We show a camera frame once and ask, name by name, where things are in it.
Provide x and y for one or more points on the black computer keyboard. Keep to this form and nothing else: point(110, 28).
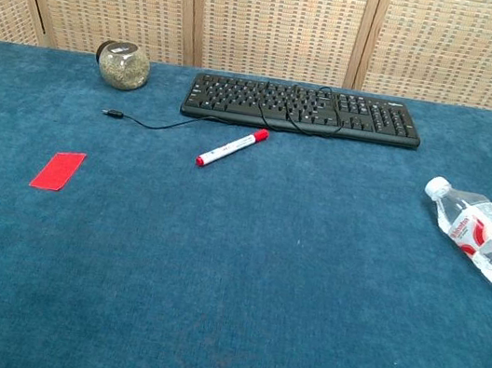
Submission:
point(302, 108)

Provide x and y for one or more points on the blue table cloth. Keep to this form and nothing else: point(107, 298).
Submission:
point(233, 257)

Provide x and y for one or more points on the round glass jar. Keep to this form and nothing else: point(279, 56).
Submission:
point(124, 67)

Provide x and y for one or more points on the red plastic piece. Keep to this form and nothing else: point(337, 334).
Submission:
point(57, 170)

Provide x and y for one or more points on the red white marker pen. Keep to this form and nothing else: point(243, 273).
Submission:
point(231, 147)

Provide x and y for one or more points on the woven folding screen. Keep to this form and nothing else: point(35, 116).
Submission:
point(273, 18)

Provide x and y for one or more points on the clear plastic water bottle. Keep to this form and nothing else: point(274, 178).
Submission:
point(485, 238)

